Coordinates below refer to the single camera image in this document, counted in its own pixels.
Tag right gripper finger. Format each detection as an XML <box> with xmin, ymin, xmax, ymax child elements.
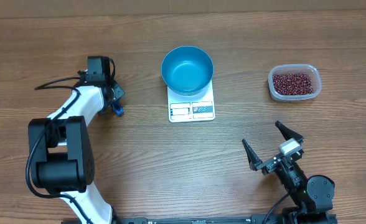
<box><xmin>242</xmin><ymin>139</ymin><xmax>263</xmax><ymax>170</ymax></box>
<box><xmin>274</xmin><ymin>121</ymin><xmax>304</xmax><ymax>144</ymax></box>

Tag red measuring scoop blue handle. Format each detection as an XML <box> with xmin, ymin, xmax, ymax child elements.
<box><xmin>113</xmin><ymin>101</ymin><xmax>124</xmax><ymax>117</ymax></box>

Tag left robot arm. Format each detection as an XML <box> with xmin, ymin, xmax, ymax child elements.
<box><xmin>25</xmin><ymin>56</ymin><xmax>124</xmax><ymax>223</ymax></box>

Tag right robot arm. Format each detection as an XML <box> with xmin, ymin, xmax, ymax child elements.
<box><xmin>242</xmin><ymin>121</ymin><xmax>337</xmax><ymax>224</ymax></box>

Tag white digital kitchen scale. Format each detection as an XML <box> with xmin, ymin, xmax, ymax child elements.
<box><xmin>167</xmin><ymin>82</ymin><xmax>215</xmax><ymax>123</ymax></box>

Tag blue bowl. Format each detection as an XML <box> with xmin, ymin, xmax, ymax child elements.
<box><xmin>161</xmin><ymin>45</ymin><xmax>214</xmax><ymax>96</ymax></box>

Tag red beans in container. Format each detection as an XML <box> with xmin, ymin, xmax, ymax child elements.
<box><xmin>272</xmin><ymin>73</ymin><xmax>314</xmax><ymax>95</ymax></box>

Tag clear plastic container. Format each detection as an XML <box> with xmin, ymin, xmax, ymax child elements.
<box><xmin>268</xmin><ymin>63</ymin><xmax>322</xmax><ymax>102</ymax></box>

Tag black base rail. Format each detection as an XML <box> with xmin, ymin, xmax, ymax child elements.
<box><xmin>61</xmin><ymin>213</ymin><xmax>338</xmax><ymax>224</ymax></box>

